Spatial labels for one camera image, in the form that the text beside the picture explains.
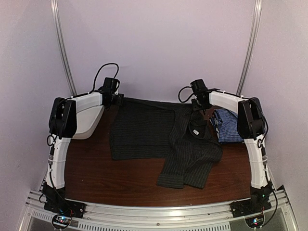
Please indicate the white plastic basin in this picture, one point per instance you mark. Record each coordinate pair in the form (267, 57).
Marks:
(87, 122)

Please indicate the black pinstriped long sleeve shirt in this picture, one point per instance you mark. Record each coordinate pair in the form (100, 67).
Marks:
(172, 131)

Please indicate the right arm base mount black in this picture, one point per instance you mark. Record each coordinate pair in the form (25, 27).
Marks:
(259, 201)

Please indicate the circuit board with leds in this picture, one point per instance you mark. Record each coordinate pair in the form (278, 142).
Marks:
(60, 221)
(254, 222)

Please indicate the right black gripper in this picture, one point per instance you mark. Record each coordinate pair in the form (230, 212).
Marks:
(197, 108)

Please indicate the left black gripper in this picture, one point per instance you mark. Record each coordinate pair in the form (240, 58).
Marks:
(119, 101)

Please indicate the left circuit board with leds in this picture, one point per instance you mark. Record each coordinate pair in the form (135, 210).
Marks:
(60, 221)

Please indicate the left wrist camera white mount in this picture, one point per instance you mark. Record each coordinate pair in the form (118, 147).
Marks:
(117, 87)

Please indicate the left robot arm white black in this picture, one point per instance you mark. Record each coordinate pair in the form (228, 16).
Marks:
(68, 115)

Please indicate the right aluminium frame post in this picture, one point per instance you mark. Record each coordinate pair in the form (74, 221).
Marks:
(251, 45)

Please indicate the aluminium frame post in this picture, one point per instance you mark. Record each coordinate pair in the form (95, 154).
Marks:
(251, 45)
(61, 44)

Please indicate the left aluminium frame post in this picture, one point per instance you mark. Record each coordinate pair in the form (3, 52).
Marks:
(61, 44)

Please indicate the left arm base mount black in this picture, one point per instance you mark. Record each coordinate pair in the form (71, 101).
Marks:
(56, 202)

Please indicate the blue checked shirt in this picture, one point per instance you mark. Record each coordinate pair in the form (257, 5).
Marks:
(235, 128)

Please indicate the front aluminium rail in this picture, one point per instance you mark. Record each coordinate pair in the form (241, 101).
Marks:
(210, 217)

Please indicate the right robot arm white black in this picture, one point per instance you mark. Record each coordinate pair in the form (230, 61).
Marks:
(257, 155)

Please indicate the right circuit board with leds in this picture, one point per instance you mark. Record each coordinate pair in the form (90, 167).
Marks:
(254, 222)

